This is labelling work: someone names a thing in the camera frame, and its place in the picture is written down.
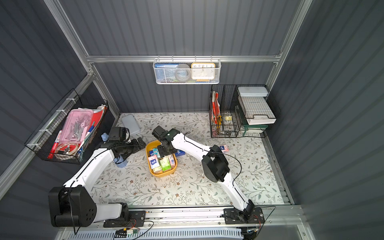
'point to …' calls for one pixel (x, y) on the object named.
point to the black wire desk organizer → (241, 110)
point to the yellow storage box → (149, 146)
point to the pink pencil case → (76, 126)
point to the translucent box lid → (130, 122)
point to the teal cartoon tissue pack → (156, 152)
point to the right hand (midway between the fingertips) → (167, 151)
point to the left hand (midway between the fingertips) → (139, 147)
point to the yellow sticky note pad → (228, 118)
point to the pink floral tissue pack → (172, 161)
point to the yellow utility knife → (220, 119)
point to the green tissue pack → (165, 164)
